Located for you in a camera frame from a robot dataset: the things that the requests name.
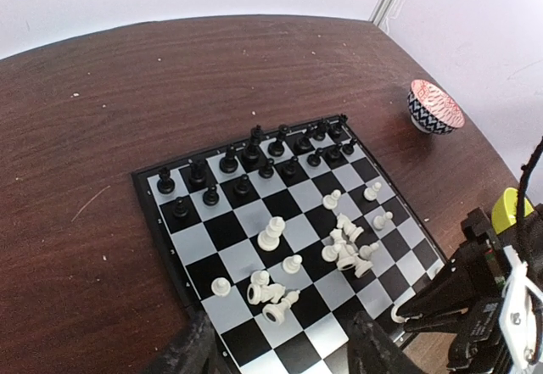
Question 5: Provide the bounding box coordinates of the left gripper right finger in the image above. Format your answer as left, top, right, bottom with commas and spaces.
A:
347, 310, 420, 374

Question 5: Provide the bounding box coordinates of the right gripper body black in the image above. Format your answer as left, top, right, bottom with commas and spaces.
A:
440, 206, 543, 374

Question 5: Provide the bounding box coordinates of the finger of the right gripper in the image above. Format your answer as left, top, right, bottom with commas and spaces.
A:
398, 308, 469, 334
396, 260, 471, 315

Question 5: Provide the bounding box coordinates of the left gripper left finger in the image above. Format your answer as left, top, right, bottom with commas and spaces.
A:
143, 311, 219, 374

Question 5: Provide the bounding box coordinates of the black white chessboard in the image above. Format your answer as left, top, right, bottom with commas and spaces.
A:
132, 114, 445, 373

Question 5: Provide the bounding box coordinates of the white pawn chess piece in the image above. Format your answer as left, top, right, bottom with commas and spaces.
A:
211, 276, 231, 297

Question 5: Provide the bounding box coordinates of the cluster white chess piece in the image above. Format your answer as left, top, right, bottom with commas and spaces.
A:
321, 214, 379, 278

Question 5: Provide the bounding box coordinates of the white king chess piece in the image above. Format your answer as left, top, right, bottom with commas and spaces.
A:
257, 216, 286, 252

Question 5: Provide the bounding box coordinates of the black pawn chess piece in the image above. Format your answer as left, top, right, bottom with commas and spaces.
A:
172, 197, 189, 219

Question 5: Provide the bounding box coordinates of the black rook chess piece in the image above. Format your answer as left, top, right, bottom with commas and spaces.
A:
157, 166, 175, 195

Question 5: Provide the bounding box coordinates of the yellow-green bowl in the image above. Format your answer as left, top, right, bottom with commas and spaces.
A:
491, 187, 518, 234

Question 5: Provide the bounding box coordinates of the patterned blue red bowl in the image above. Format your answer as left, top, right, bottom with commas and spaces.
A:
407, 79, 465, 135

